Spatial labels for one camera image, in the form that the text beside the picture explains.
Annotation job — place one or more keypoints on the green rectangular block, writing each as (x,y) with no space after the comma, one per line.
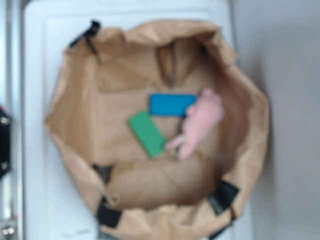
(148,134)

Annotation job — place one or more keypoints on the blue rectangular block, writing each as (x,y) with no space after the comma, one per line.
(161,104)

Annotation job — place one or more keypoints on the pink plush toy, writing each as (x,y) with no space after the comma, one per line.
(200,118)

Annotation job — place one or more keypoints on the brown paper bag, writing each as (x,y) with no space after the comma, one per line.
(108,78)

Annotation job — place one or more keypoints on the white plastic tray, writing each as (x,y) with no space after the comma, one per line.
(53,210)

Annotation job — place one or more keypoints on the black metal bracket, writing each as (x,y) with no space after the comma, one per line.
(5,142)

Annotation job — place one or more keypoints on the aluminium frame rail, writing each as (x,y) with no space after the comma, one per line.
(14,95)

